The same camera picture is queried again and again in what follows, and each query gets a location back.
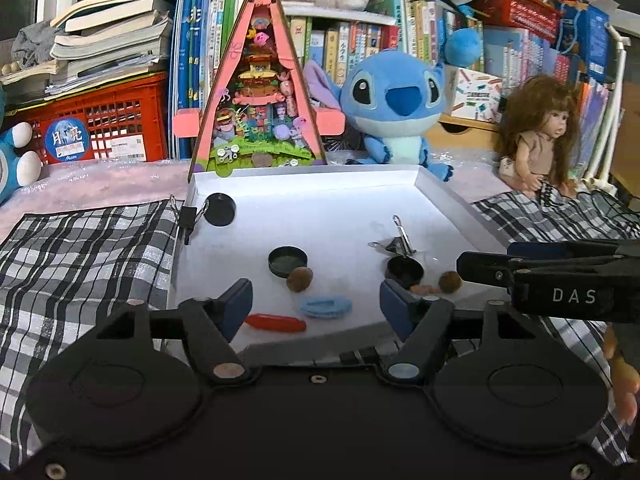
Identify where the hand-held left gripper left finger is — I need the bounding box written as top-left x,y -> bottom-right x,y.
95,279 -> 254,386

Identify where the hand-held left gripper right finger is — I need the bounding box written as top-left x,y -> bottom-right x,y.
380,280 -> 543,386

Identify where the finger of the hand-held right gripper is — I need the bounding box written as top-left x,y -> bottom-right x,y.
456,251 -> 640,292
507,239 -> 640,258

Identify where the black round cap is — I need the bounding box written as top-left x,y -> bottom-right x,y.
268,245 -> 308,279
204,192 -> 236,227
385,255 -> 425,291

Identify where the red chili toy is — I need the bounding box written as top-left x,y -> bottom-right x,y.
244,313 -> 307,334

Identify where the black binder clip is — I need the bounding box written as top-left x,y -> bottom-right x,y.
368,214 -> 417,257
169,194 -> 212,245

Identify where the blue oval toy piece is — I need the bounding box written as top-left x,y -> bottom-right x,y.
300,297 -> 354,319

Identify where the white cardboard box lid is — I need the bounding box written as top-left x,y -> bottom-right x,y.
167,162 -> 512,362

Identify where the person's right hand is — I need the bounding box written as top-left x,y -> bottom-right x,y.
602,325 -> 640,427

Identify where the long-haired baby doll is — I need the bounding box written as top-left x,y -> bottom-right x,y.
494,74 -> 582,201

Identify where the wooden drawer box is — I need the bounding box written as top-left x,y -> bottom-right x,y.
424,114 -> 506,149

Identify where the white pipe rack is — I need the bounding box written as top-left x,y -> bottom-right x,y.
584,24 -> 629,192

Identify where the black white plaid cloth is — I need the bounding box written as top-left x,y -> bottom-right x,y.
0,189 -> 640,467

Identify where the white printed carton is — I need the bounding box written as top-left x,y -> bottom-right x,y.
444,65 -> 504,124

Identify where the blue alien plush toy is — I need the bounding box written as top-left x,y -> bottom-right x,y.
302,48 -> 456,181

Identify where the row of colourful spine books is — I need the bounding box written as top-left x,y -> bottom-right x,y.
482,27 -> 614,127

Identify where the pink triangular miniature house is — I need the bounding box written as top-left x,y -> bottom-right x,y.
172,0 -> 346,184

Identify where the red plastic crate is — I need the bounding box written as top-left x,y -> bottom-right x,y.
22,72 -> 169,164

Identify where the red plastic basket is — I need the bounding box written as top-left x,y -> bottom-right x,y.
472,0 -> 561,44

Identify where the row of tall green books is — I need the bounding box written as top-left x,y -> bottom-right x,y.
399,0 -> 486,74

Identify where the row of small shelf books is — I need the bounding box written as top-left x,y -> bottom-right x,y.
287,14 -> 401,89

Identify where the row of thin blue books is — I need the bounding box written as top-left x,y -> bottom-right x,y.
169,0 -> 236,159

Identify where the blue cat plush toy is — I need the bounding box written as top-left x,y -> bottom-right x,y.
0,87 -> 44,206

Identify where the white bookshelf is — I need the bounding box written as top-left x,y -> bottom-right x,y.
220,0 -> 616,126

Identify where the stack of loose books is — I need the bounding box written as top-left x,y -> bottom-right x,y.
0,0 -> 174,99

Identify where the grey crumpled cloth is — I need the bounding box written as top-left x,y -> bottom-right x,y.
9,27 -> 56,69

